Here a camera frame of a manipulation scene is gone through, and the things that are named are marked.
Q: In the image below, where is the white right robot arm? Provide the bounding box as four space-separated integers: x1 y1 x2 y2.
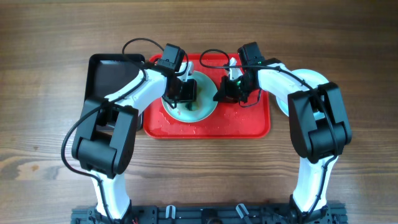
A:
214 58 352 221

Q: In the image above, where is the black tray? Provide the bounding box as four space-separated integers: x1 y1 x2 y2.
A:
84 54 145 132

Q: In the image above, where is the green yellow sponge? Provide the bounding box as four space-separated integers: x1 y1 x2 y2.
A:
185 102 199 111

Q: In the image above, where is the red tray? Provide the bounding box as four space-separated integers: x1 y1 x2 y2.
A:
142 53 271 139

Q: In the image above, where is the light blue plate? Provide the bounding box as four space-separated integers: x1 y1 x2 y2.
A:
162 71 218 123
275 69 329 116

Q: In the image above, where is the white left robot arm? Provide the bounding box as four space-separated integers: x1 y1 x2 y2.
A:
61 60 193 223

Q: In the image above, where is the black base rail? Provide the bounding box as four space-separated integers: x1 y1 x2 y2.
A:
70 203 348 224

